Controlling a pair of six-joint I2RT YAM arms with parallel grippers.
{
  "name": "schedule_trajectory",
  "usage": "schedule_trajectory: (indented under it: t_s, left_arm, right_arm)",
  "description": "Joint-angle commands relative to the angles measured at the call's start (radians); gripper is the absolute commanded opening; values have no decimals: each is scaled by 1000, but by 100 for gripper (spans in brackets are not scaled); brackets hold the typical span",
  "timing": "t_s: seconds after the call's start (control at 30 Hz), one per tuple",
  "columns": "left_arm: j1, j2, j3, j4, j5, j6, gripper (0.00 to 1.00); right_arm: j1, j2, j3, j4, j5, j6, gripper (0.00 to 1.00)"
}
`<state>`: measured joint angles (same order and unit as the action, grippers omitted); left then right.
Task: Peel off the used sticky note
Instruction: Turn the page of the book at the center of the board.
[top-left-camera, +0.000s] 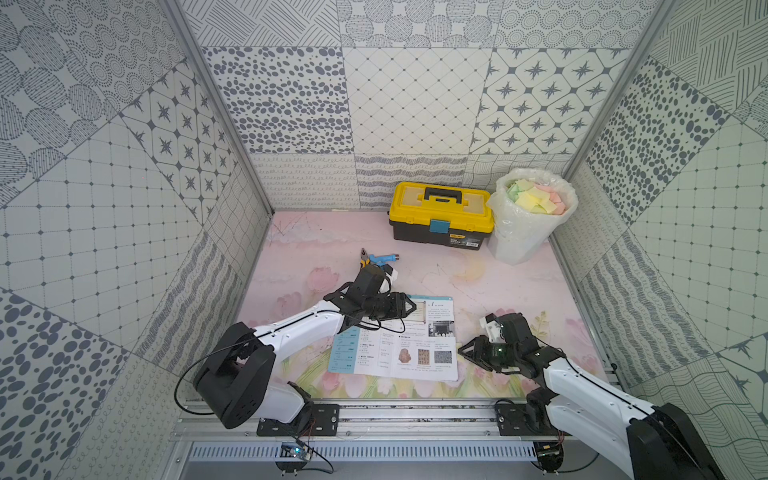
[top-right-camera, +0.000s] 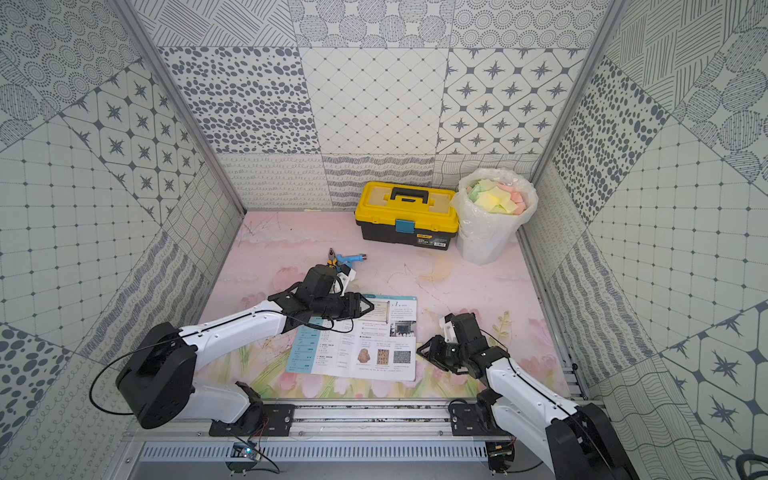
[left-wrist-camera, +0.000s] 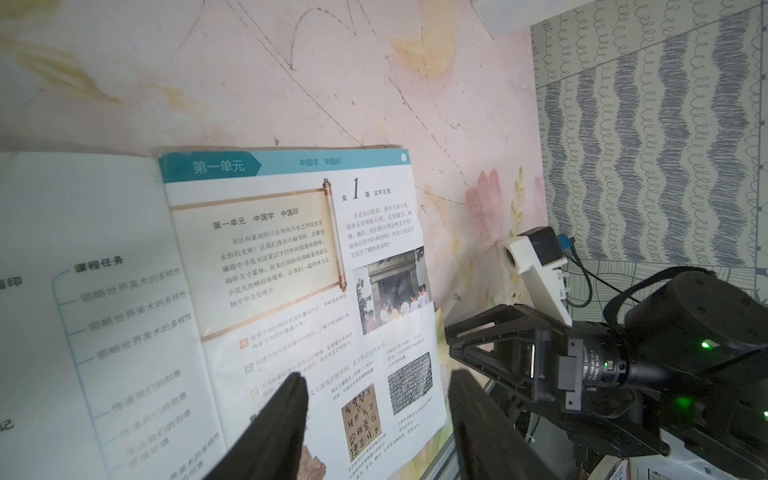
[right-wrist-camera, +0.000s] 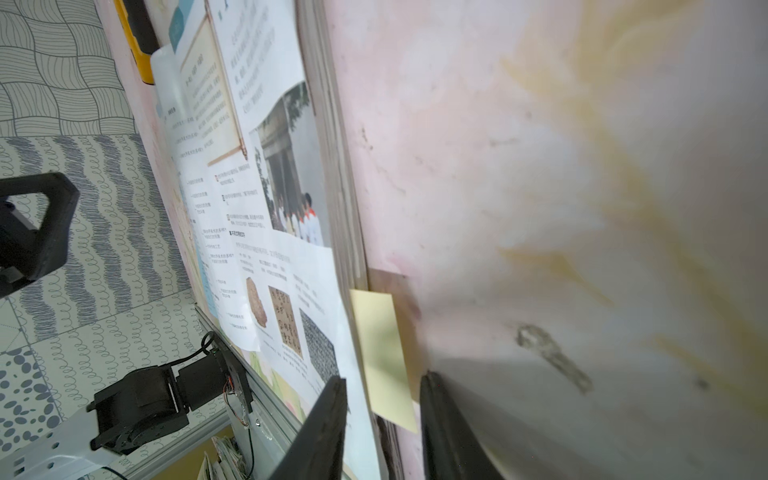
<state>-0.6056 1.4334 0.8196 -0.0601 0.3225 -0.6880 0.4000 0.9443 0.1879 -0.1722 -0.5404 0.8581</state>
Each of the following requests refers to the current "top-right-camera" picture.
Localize aluminium mounting rail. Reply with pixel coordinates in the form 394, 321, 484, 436
123, 399, 522, 445

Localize yellow black toolbox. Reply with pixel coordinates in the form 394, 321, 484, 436
355, 181, 459, 251

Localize right black connector with cable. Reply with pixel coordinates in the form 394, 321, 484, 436
485, 441, 543, 475

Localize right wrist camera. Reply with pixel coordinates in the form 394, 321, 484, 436
438, 317, 457, 343

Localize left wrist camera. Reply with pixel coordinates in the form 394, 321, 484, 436
337, 265, 356, 294

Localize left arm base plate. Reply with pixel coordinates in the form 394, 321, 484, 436
208, 404, 296, 439

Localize yellow handled pliers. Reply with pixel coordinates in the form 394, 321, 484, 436
327, 248, 338, 268

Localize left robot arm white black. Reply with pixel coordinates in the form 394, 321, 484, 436
115, 264, 374, 436

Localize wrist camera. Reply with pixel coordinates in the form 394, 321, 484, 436
438, 317, 457, 343
337, 265, 356, 294

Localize white trash bin with bag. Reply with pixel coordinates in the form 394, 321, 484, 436
451, 168, 539, 265

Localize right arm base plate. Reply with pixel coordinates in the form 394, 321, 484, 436
447, 402, 513, 437

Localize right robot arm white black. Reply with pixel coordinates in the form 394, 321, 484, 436
416, 313, 638, 479

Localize discarded sticky notes pile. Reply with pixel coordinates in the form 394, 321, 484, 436
465, 179, 528, 216

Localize left circuit board with cable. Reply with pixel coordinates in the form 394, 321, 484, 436
225, 442, 281, 475

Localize art textbook with yellow cover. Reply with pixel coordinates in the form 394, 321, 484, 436
286, 295, 418, 382

